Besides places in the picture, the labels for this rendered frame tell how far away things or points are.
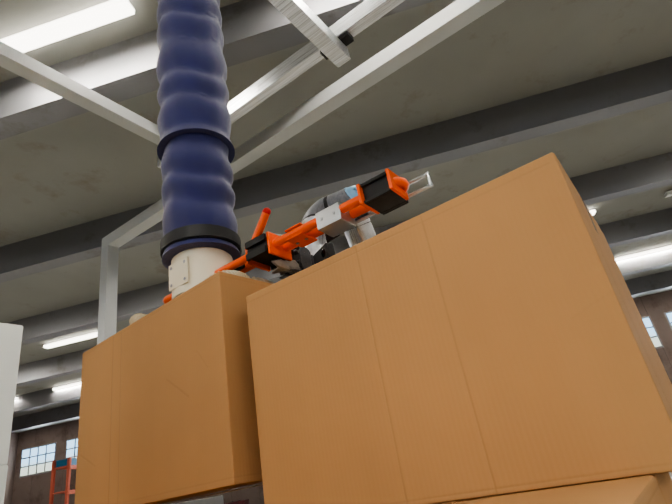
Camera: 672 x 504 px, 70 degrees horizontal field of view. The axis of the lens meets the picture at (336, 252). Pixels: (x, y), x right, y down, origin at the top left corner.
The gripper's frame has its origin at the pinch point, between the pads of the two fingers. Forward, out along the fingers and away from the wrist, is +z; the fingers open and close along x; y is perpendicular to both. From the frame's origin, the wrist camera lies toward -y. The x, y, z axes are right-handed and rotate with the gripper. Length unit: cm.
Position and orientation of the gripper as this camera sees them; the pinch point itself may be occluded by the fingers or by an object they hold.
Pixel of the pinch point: (276, 248)
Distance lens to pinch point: 123.1
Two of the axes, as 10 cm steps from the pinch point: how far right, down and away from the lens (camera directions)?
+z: -5.8, -2.7, -7.7
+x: -1.6, -8.9, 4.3
